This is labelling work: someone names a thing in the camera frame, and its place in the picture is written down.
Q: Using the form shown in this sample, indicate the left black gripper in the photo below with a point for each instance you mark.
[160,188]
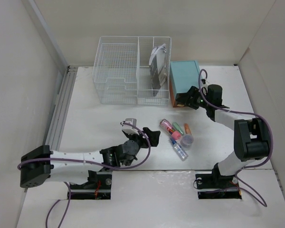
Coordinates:
[152,136]

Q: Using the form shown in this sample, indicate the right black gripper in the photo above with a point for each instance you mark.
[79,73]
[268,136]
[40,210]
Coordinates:
[193,91]

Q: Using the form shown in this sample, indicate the teal orange drawer box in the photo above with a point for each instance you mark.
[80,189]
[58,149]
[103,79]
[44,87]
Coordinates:
[182,76]

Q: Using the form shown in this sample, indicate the clear jar of paperclips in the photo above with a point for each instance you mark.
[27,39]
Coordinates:
[187,141]

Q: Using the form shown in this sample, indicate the grey white manual booklet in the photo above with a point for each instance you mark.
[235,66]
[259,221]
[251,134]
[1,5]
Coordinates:
[156,67]

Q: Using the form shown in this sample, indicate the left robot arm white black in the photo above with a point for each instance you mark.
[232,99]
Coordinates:
[43,164]

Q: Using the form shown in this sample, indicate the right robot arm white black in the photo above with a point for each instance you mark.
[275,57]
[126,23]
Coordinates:
[252,136]

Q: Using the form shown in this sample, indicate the pink marker tube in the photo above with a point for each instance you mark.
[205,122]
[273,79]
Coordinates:
[168,128]

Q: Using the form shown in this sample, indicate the green highlighter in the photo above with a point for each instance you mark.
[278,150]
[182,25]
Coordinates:
[177,127]

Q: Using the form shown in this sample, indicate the clear bottle blue cap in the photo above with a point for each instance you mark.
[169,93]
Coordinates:
[178,149]

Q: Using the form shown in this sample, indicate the orange highlighter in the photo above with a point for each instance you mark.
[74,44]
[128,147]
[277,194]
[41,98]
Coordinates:
[187,129]

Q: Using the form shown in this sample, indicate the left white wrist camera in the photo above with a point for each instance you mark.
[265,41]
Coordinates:
[128,126]

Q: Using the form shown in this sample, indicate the white wire desk organizer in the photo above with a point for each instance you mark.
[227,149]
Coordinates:
[121,71]

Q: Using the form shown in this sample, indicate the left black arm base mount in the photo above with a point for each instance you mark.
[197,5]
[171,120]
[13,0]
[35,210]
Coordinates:
[97,186]

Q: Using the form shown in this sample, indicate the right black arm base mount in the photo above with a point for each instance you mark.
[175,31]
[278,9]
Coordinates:
[212,185]

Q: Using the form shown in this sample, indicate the aluminium rail frame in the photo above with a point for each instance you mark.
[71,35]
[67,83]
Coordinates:
[60,106]

